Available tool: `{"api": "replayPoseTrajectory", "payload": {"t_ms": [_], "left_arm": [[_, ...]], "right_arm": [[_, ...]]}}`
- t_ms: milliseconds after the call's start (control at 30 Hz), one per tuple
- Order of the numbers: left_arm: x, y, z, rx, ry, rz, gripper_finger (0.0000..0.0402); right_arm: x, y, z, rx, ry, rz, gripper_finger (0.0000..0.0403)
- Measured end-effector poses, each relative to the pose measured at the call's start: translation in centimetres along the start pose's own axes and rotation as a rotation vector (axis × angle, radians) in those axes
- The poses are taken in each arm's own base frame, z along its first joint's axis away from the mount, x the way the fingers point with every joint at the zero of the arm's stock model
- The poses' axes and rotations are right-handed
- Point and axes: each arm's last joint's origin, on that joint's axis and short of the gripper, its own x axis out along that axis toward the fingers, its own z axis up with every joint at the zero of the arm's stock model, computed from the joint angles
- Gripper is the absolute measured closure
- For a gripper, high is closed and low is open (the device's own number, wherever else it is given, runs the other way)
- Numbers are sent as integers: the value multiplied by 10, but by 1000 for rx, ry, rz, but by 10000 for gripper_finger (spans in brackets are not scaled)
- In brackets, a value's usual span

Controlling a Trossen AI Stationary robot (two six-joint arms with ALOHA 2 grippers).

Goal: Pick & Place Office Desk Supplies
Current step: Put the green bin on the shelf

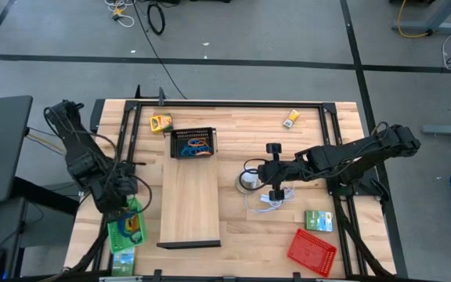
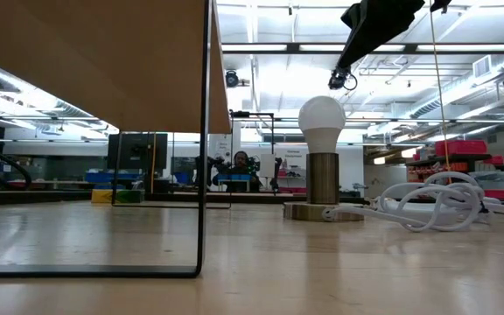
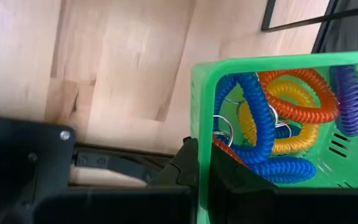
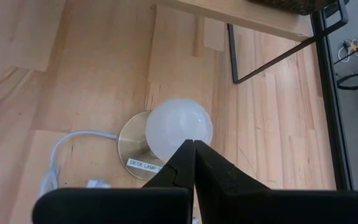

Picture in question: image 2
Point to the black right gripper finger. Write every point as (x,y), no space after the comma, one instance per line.
(379,26)

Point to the wooden riser shelf black legs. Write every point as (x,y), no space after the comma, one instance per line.
(81,52)

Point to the green yellow cardboard box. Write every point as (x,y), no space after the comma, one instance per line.
(103,196)

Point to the black background robot arm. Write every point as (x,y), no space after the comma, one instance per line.
(210,168)

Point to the black overhead beam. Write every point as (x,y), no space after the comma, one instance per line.
(293,48)

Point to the white panel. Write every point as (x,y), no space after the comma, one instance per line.
(267,165)

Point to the person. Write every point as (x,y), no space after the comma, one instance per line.
(240,164)

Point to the dark screen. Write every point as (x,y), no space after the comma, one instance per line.
(184,165)

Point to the black monitor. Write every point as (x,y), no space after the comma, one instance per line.
(134,151)

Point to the blue storage bins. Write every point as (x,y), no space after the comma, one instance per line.
(103,177)

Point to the black overhead camera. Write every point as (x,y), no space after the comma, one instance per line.
(231,79)
(338,79)

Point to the black stand frame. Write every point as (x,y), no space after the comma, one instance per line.
(252,114)

